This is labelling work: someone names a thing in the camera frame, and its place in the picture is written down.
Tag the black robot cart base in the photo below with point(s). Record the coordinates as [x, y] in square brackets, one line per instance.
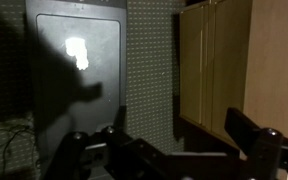
[97, 60]

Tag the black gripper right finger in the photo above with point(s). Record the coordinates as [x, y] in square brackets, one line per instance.
[267, 150]

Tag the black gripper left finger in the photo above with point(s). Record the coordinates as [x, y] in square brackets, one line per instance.
[69, 156]

